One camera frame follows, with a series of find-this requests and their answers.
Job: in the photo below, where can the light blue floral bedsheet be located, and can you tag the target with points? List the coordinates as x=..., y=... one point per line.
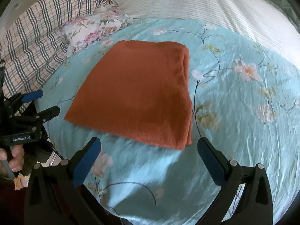
x=246, y=99

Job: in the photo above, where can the white striped duvet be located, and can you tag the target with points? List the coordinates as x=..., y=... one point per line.
x=255, y=19

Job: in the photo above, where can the left hand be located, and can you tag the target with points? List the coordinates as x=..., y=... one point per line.
x=16, y=163

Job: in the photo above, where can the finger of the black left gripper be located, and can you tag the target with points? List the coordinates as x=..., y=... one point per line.
x=47, y=114
x=32, y=96

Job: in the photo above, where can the rust orange knit sweater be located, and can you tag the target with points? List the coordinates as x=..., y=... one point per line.
x=138, y=90

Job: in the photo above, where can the white floral pillow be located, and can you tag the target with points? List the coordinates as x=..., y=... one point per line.
x=84, y=30

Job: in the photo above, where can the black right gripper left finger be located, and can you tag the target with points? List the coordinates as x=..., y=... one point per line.
x=57, y=195

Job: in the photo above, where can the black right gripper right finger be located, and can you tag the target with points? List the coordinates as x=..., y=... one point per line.
x=255, y=205

